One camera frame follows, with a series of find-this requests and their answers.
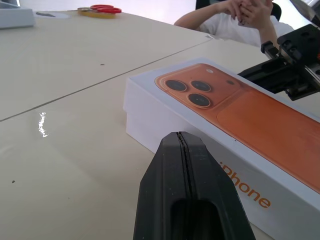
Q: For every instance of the person's bare hand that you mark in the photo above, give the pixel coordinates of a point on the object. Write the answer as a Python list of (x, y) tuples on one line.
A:
[(230, 6), (255, 15)]

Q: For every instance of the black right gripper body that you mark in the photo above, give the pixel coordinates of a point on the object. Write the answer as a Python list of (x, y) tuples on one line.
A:
[(300, 45)]

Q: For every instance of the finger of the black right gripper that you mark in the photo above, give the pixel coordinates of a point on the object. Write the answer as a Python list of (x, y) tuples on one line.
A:
[(275, 76)]

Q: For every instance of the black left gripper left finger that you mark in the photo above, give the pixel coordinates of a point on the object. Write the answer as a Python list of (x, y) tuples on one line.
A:
[(162, 187)]

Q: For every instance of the yellow tape roll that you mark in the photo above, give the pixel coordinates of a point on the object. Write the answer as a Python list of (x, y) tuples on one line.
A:
[(100, 16)]

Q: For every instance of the white phone box lid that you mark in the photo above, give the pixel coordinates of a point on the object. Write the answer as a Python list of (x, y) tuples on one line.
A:
[(250, 125)]

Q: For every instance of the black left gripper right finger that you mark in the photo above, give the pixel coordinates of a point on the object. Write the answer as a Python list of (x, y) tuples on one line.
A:
[(212, 195)]

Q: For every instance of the person in white shirt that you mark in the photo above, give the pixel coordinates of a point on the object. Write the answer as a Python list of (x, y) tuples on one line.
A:
[(225, 27)]

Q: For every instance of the white box with dark phone print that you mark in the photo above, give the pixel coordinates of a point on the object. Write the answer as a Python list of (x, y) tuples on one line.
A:
[(15, 18)]

